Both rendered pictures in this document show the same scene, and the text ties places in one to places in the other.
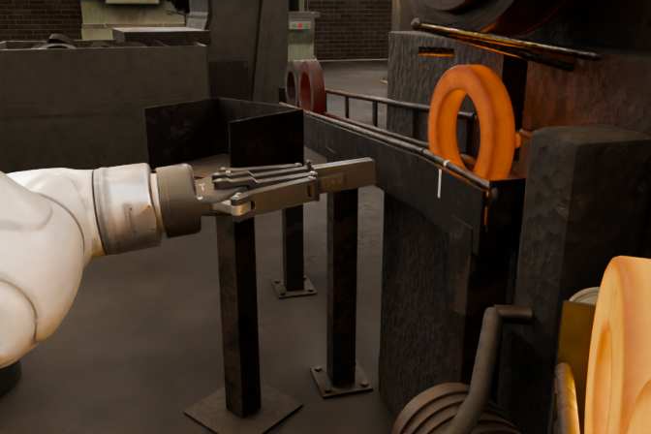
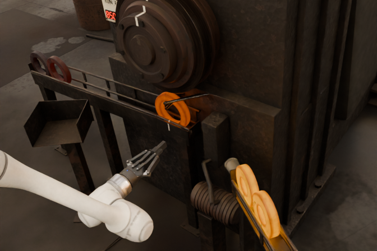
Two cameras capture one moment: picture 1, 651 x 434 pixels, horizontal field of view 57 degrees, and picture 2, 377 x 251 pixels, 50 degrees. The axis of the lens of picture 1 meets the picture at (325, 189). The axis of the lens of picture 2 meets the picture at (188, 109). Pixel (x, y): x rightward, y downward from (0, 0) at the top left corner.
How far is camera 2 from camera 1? 1.15 m
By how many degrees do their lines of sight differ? 34
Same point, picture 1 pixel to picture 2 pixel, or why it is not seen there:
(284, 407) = not seen: hidden behind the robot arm
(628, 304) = (247, 179)
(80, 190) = (114, 191)
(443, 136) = (162, 110)
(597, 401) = (241, 186)
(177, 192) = (133, 177)
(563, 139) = (211, 125)
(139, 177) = (124, 180)
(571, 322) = (231, 173)
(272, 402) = not seen: hidden behind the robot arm
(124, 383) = (36, 225)
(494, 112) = (183, 110)
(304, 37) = not seen: outside the picture
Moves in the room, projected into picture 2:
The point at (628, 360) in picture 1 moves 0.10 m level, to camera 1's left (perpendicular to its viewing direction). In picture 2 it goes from (249, 187) to (228, 201)
